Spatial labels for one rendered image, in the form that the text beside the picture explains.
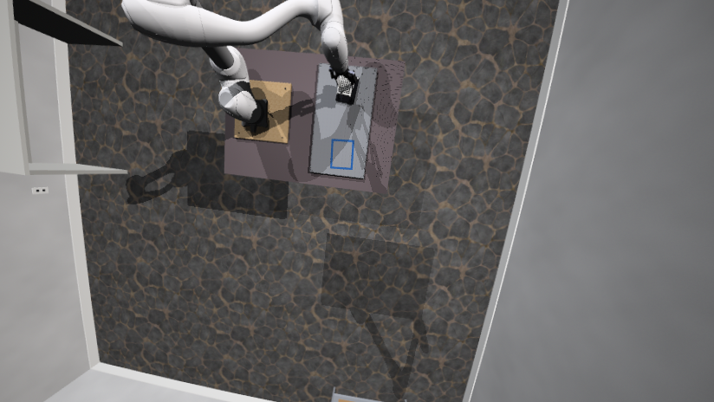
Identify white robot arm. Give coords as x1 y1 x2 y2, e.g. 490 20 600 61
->
121 0 348 133

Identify black rectangular frame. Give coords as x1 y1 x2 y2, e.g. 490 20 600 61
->
335 77 360 104

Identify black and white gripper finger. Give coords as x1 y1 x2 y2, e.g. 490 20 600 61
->
329 67 339 85
343 70 357 88

